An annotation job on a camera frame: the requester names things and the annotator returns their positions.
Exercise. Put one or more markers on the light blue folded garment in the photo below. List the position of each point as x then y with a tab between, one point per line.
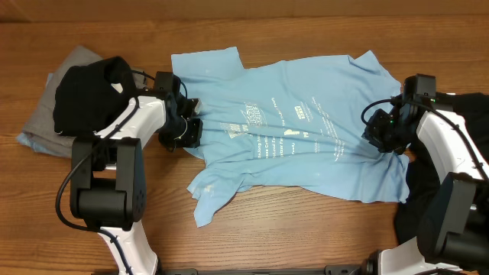
38	132

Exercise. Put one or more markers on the black crumpled garment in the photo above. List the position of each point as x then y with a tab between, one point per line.
422	178

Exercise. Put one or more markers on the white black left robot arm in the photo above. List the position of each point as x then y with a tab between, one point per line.
108	189

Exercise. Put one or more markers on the grey folded garment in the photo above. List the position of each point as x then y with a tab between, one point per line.
79	56

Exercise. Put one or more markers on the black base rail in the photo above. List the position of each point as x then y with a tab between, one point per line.
348	269

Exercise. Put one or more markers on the light blue printed t-shirt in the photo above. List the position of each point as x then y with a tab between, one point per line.
291	123

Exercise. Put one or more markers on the black folded garment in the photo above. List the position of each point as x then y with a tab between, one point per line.
90	97

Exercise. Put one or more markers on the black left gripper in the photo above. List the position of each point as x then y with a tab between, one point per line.
192	139

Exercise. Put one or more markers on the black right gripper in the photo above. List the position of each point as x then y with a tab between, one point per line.
373	136

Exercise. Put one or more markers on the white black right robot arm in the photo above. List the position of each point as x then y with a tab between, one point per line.
452	236

